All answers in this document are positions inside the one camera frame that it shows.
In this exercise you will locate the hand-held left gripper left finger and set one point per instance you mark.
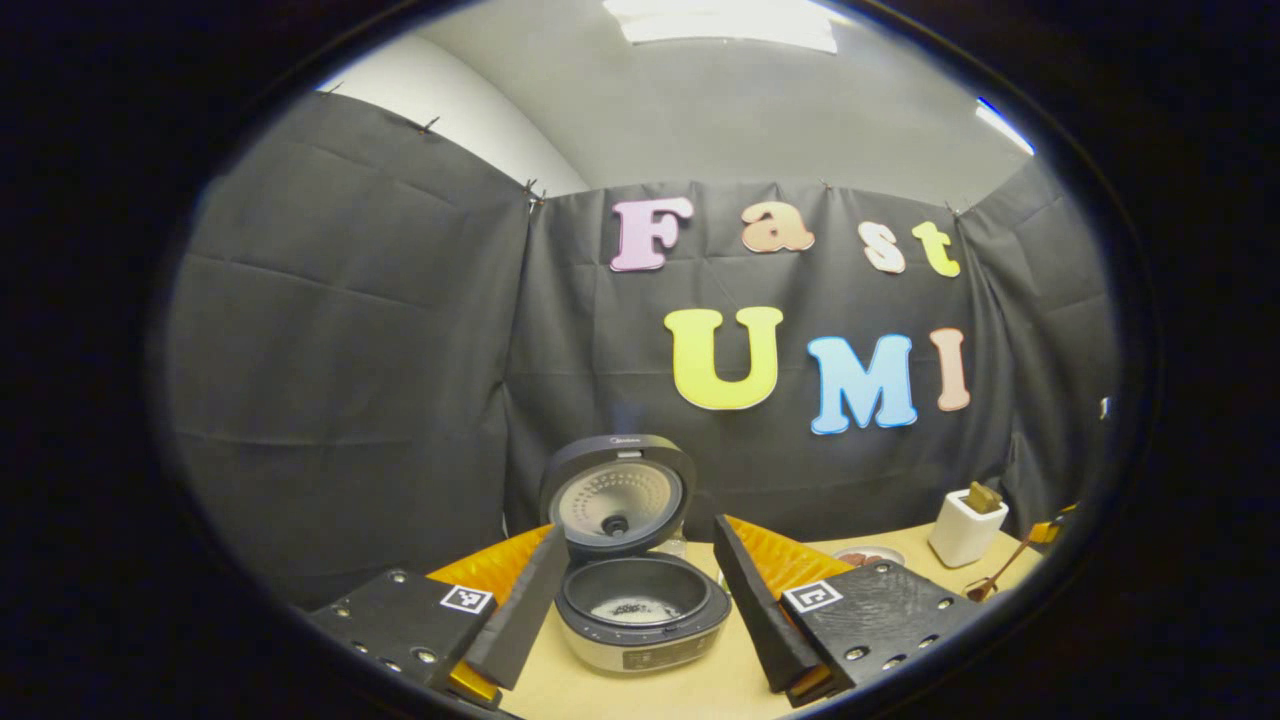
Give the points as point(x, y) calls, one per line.
point(525, 620)

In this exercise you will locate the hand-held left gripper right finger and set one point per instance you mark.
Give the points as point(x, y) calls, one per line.
point(755, 610)

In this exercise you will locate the rice heap with dark grains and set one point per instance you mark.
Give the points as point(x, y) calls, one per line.
point(630, 609)

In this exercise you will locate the black backdrop cloth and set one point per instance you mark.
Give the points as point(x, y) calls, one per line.
point(350, 350)

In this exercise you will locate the small ceiling light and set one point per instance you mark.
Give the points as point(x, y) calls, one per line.
point(1005, 125)

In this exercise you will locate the white toaster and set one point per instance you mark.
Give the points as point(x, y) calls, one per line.
point(962, 535)

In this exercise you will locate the brown wooden spoon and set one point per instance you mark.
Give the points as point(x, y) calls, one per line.
point(1005, 568)

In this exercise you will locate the white round plate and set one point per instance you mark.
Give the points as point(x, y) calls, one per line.
point(890, 553)

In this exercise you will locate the brown meat patty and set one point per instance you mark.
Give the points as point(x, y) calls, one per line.
point(865, 559)

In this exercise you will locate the grey rice cooker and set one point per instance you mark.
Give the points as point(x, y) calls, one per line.
point(620, 490)

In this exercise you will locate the brown toast slice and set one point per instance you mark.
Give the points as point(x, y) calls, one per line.
point(984, 497)

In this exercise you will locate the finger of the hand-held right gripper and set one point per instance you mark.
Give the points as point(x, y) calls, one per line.
point(1048, 528)

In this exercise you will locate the large ceiling light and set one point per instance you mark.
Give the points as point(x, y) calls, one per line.
point(725, 22)

